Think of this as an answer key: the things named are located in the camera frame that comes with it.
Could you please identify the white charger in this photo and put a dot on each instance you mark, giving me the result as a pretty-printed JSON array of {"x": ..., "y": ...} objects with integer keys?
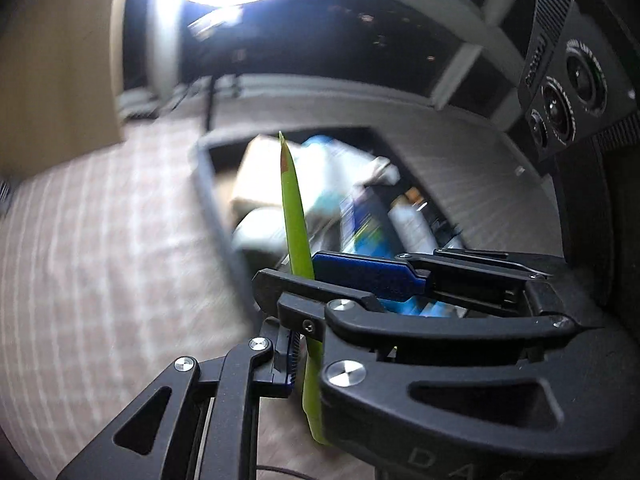
[{"x": 255, "y": 232}]

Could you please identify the blue packet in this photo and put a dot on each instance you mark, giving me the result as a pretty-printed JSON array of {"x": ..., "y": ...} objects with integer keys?
[{"x": 370, "y": 230}]

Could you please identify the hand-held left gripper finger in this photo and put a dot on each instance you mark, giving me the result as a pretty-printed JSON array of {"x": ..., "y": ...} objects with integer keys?
[{"x": 292, "y": 365}]

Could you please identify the black tripod stand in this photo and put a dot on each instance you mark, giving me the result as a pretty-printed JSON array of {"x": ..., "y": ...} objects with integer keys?
[{"x": 211, "y": 105}]

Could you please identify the black storage container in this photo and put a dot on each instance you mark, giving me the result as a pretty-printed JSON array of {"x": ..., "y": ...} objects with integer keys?
[{"x": 212, "y": 190}]

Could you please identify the plain wooden board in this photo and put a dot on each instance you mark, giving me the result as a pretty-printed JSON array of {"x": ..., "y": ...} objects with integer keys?
[{"x": 50, "y": 85}]

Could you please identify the brown cardboard box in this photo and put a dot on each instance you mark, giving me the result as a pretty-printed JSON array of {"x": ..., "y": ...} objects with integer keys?
[{"x": 255, "y": 175}]

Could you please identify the yellow-green squeeze tube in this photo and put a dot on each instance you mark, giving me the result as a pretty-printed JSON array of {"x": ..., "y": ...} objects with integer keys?
[{"x": 295, "y": 220}]

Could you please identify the white cardboard box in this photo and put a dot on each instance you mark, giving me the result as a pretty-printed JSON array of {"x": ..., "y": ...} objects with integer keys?
[{"x": 330, "y": 170}]

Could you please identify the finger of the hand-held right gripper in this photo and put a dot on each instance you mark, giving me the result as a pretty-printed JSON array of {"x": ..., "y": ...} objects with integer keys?
[
  {"x": 365, "y": 272},
  {"x": 295, "y": 310}
]

